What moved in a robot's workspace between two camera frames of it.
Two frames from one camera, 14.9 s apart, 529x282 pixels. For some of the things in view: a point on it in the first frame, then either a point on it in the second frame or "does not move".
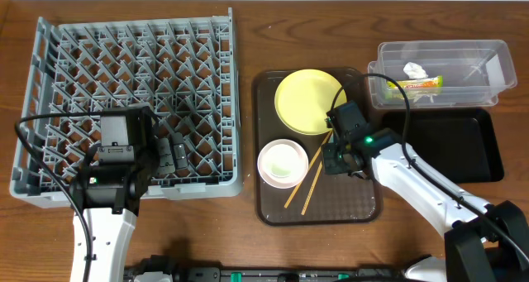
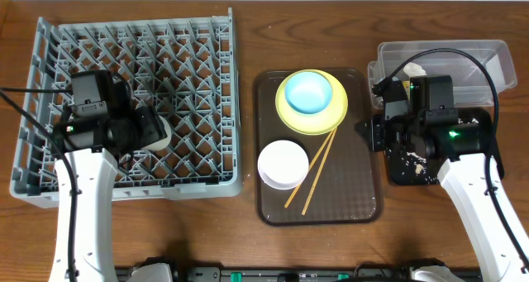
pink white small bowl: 283,163 does not move
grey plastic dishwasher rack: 185,70 does not move
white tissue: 415,71 does not move
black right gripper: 333,156 → 377,131
